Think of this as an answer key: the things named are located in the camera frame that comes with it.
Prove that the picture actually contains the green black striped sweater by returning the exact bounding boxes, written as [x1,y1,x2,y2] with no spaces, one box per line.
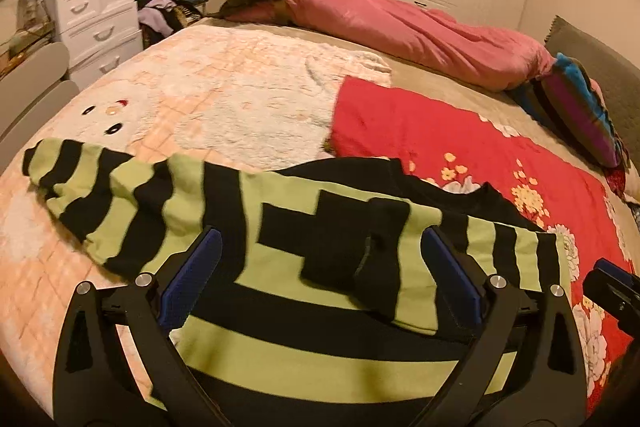
[22,139,570,426]

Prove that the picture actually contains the pile of clothes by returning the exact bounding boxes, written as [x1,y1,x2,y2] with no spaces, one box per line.
[136,0,208,49]

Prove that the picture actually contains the colourful striped pillow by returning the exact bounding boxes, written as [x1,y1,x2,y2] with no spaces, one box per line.
[508,53,629,169]

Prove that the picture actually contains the red floral blanket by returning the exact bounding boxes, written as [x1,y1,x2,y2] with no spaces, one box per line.
[331,77,631,407]

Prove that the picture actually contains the pink quilt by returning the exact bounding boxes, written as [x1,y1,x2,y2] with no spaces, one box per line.
[224,0,554,92]

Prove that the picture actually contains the white pink fluffy blanket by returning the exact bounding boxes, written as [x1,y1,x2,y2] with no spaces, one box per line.
[1,24,392,410]

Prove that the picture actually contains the white drawer cabinet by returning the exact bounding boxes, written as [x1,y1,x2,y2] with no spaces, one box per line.
[46,0,143,90]

